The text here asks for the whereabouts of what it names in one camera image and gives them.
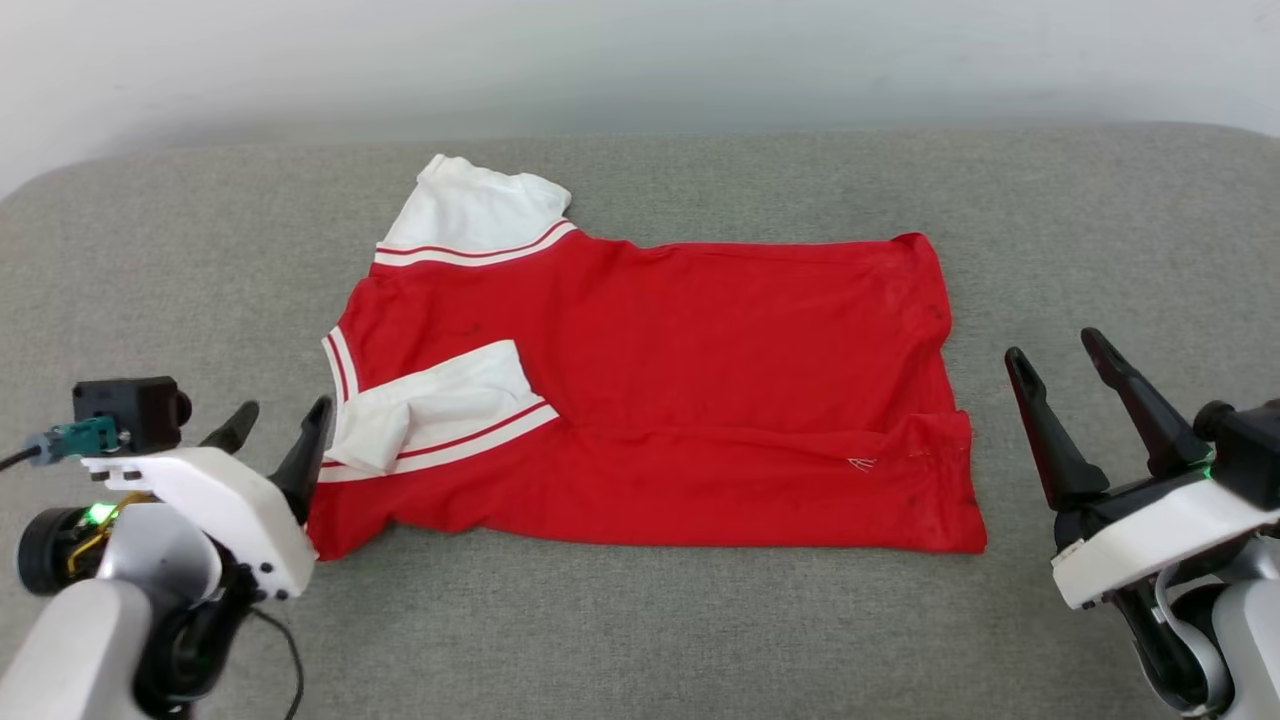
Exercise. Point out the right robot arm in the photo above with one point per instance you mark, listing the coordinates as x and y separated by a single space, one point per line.
1240 640

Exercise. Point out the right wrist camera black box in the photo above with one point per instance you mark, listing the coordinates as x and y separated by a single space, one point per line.
1250 455

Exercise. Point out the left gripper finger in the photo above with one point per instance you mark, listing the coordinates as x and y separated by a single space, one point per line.
232 430
305 460

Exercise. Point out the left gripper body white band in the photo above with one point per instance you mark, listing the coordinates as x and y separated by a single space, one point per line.
235 510

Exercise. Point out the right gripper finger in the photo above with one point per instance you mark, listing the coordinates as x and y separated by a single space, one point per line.
1050 440
1150 410

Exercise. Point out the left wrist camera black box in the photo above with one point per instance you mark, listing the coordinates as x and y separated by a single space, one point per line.
130 410

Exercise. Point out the red and white jersey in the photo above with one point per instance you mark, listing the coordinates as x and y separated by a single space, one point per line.
700 380

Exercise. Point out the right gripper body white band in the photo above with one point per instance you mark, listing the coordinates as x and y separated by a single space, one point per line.
1150 545

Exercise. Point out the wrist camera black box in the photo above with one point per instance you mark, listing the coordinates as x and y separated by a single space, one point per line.
1250 455
130 410

